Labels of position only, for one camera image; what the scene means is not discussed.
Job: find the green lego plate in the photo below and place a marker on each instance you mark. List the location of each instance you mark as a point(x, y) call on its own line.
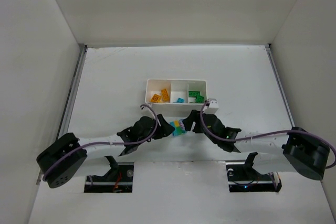
point(193, 93)

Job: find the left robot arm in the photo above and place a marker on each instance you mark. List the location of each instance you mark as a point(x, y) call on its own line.
point(62, 160)

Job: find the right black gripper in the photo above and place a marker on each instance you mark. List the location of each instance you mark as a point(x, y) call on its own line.
point(198, 123)

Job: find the yellow curved lego brick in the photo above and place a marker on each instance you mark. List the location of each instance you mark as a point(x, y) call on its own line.
point(156, 98)

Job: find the blue square lego brick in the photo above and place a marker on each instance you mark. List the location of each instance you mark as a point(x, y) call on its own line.
point(179, 100)

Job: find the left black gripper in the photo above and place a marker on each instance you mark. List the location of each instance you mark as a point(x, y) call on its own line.
point(159, 127)

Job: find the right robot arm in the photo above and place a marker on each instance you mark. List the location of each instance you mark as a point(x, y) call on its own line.
point(294, 150)

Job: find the small green yellow lego piece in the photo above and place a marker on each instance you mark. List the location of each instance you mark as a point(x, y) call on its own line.
point(199, 99)

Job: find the white three-compartment tray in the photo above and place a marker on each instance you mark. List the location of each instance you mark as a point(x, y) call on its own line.
point(177, 88)

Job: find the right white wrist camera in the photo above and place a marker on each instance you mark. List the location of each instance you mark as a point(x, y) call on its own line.
point(211, 107)

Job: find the multicolor lego cluster with frog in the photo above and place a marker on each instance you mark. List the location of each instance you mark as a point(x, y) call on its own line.
point(179, 127)

